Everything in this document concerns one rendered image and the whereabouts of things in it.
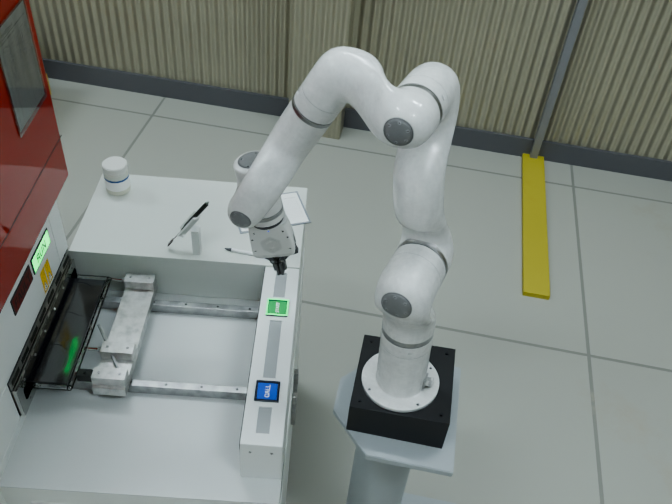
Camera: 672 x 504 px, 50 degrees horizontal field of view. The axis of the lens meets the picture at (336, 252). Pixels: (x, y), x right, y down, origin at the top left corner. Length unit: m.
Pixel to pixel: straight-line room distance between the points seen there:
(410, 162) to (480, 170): 2.74
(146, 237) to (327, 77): 0.92
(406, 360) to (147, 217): 0.89
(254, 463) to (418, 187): 0.73
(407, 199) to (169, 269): 0.87
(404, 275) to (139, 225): 0.93
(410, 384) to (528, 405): 1.35
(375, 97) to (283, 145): 0.27
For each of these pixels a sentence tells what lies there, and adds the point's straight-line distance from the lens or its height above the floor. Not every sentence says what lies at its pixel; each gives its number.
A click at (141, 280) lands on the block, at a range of 2.03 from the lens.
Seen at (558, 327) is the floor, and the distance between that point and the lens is 3.34.
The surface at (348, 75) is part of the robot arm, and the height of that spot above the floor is 1.70.
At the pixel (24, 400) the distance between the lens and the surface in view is 1.87.
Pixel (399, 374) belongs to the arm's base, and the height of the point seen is 1.01.
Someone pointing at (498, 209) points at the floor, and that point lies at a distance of 3.85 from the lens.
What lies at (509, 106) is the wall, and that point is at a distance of 4.13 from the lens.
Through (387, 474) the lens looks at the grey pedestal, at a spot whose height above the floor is 0.61.
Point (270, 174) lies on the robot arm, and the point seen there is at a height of 1.46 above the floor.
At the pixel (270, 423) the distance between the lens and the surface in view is 1.65.
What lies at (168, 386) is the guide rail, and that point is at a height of 0.85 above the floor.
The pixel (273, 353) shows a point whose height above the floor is 0.96.
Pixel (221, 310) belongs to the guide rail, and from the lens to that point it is 2.02.
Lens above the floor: 2.35
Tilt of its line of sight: 43 degrees down
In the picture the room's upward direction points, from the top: 6 degrees clockwise
